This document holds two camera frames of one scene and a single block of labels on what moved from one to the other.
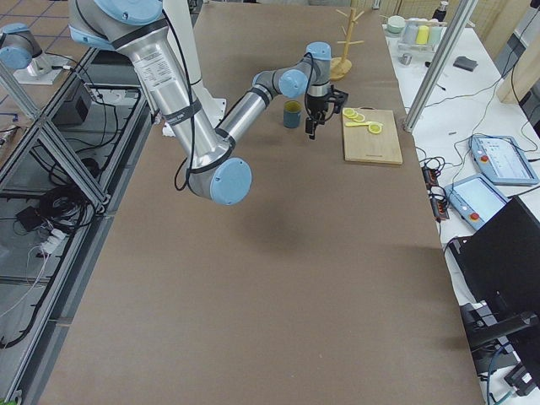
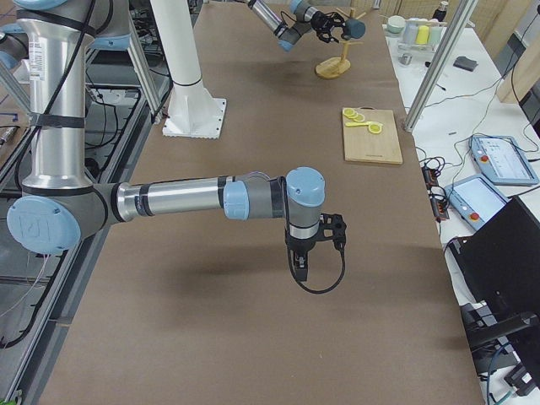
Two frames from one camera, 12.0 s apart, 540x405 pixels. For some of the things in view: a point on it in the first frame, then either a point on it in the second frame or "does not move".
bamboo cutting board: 361,145 does not move
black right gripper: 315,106 → 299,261
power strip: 436,194 does not move
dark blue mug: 292,112 → 357,28
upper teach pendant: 502,159 does not move
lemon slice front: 375,128 does not move
